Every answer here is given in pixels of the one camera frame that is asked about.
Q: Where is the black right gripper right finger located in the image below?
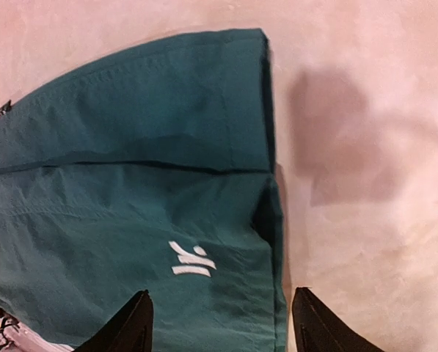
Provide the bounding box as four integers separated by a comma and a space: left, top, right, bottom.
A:
292, 287, 382, 352

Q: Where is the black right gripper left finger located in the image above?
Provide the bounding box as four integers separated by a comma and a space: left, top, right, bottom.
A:
74, 290, 153, 352

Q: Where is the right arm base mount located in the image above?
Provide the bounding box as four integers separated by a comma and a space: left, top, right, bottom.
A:
0, 307, 74, 352

